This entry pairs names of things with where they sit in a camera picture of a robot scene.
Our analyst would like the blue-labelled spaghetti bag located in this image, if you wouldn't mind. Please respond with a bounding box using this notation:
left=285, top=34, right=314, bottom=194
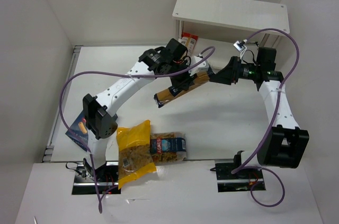
left=154, top=66, right=214, bottom=108

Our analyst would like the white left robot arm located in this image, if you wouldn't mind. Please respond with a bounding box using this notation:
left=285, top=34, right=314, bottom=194
left=83, top=39, right=188, bottom=168

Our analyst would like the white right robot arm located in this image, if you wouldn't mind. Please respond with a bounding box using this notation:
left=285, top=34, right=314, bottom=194
left=170, top=47, right=309, bottom=174

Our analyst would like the white two-tier shelf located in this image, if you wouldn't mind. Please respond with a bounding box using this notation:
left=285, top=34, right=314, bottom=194
left=172, top=0, right=290, bottom=43

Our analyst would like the blue Agnesi pasta bag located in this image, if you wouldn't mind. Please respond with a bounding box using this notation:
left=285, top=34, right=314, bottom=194
left=150, top=132, right=187, bottom=164

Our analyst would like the yellow fusilli pasta bag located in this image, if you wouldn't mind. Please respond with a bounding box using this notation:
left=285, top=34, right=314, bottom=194
left=116, top=120, right=156, bottom=189

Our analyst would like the red-ended spaghetti bag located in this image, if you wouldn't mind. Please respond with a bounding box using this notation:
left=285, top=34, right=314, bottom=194
left=179, top=32, right=199, bottom=51

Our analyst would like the blue Barilla rigatoni box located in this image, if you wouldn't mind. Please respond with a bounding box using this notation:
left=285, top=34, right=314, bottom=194
left=65, top=112, right=88, bottom=152

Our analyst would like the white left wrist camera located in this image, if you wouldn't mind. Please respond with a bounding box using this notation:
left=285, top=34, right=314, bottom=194
left=188, top=56, right=209, bottom=76

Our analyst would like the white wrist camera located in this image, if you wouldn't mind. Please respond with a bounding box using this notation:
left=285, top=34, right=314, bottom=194
left=188, top=56, right=209, bottom=76
left=233, top=40, right=247, bottom=52

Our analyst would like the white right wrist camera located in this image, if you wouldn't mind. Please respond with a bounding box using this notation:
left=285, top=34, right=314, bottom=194
left=233, top=40, right=247, bottom=52

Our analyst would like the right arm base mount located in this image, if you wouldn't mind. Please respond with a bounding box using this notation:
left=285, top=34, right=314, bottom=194
left=210, top=160, right=266, bottom=193

